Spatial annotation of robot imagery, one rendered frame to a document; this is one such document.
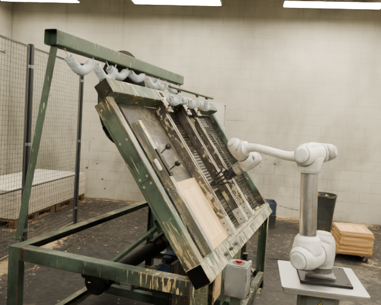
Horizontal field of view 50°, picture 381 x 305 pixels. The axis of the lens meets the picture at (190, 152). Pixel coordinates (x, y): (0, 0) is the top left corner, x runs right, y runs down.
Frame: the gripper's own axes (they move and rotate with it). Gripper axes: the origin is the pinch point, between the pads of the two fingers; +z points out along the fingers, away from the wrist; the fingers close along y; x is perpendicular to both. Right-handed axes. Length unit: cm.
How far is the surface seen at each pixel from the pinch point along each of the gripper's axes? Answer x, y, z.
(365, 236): -286, -147, -52
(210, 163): -34.4, 17.3, 3.2
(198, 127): -60, 53, 4
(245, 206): -60, -28, 4
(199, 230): 53, -23, 5
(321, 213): -415, -112, -3
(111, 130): 78, 54, 12
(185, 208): 53, -7, 5
